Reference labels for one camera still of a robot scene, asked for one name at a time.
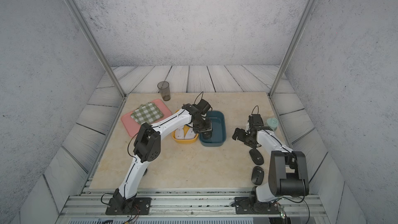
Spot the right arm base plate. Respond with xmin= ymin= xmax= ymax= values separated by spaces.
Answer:
xmin=231 ymin=189 xmax=280 ymax=215

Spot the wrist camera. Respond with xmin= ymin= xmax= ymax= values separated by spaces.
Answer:
xmin=196 ymin=99 xmax=212 ymax=115
xmin=248 ymin=114 xmax=264 ymax=129

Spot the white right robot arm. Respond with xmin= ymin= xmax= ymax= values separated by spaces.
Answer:
xmin=232 ymin=127 xmax=309 ymax=202

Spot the aluminium frame post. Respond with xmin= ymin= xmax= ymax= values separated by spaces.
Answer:
xmin=268 ymin=0 xmax=317 ymax=99
xmin=64 ymin=0 xmax=126 ymax=100

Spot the aluminium frame post left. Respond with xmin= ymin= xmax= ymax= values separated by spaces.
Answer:
xmin=64 ymin=0 xmax=126 ymax=100

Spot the grey translucent cup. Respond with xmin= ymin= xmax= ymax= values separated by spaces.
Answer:
xmin=157 ymin=81 xmax=171 ymax=101

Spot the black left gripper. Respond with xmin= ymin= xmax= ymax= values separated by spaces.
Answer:
xmin=193 ymin=116 xmax=215 ymax=134

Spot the black mouse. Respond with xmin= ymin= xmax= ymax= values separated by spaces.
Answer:
xmin=200 ymin=131 xmax=212 ymax=140
xmin=251 ymin=166 xmax=264 ymax=186
xmin=249 ymin=149 xmax=264 ymax=166

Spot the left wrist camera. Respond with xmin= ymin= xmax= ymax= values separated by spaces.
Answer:
xmin=196 ymin=99 xmax=212 ymax=115

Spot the green checked cloth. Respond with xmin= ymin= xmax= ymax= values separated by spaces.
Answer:
xmin=131 ymin=102 xmax=164 ymax=125

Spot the yellow plastic storage box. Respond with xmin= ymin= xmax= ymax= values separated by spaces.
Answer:
xmin=171 ymin=109 xmax=199 ymax=144

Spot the pink plastic tray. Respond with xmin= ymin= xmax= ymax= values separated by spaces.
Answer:
xmin=121 ymin=99 xmax=172 ymax=138

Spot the glass jar with mint lid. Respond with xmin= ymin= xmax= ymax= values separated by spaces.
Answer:
xmin=266 ymin=118 xmax=279 ymax=131

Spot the aluminium frame post right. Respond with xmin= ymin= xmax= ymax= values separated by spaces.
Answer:
xmin=268 ymin=0 xmax=317 ymax=99

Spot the white mouse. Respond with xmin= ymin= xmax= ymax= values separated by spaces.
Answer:
xmin=184 ymin=128 xmax=196 ymax=140
xmin=175 ymin=129 xmax=185 ymax=140

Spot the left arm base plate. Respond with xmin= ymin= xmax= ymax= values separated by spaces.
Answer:
xmin=105 ymin=189 xmax=152 ymax=217

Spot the teal plastic storage box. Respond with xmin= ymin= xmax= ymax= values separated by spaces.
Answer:
xmin=199 ymin=111 xmax=227 ymax=147

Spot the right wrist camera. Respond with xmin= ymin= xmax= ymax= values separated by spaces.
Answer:
xmin=248 ymin=114 xmax=264 ymax=129

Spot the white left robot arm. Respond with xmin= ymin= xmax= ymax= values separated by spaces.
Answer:
xmin=113 ymin=100 xmax=212 ymax=201

